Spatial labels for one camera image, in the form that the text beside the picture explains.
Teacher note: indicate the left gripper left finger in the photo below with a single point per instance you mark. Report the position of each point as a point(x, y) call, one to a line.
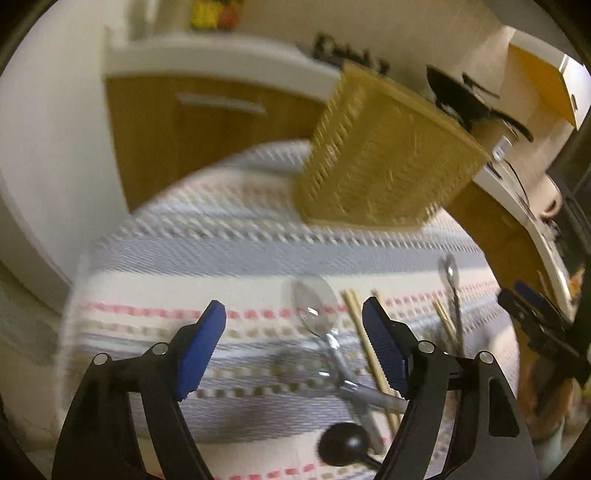
point(98, 439)

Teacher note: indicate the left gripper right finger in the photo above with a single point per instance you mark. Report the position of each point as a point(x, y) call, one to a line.
point(490, 439)

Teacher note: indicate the pink electric kettle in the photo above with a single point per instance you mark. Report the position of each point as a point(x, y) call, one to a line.
point(550, 198)

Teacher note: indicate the clear plastic spoon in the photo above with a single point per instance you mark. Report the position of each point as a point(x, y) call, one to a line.
point(317, 307)
point(323, 378)

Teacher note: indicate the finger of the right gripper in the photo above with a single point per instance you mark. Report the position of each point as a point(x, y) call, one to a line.
point(521, 313)
point(535, 299)

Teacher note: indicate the striped woven table mat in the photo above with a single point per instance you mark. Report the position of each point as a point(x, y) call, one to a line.
point(230, 233)

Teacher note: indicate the metal spoon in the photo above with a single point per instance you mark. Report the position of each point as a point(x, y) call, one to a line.
point(450, 273)

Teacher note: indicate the black plastic spoon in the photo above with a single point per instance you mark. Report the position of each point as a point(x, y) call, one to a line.
point(345, 444)

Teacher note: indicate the orange wall cabinet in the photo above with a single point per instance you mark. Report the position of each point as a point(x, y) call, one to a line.
point(562, 82)

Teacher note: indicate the tan plastic utensil basket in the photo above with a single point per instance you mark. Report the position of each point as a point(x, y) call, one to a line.
point(383, 157)

